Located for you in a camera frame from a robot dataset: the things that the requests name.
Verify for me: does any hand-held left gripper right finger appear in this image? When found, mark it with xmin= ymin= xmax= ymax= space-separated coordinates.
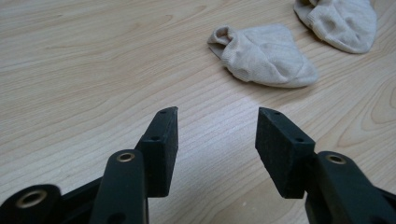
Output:
xmin=254 ymin=106 xmax=396 ymax=224

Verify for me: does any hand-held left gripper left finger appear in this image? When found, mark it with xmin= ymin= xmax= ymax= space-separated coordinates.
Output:
xmin=89 ymin=106 xmax=179 ymax=224

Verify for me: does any beige ankle sock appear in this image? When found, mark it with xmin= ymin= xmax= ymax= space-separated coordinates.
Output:
xmin=206 ymin=23 xmax=319 ymax=89
xmin=292 ymin=0 xmax=378 ymax=55

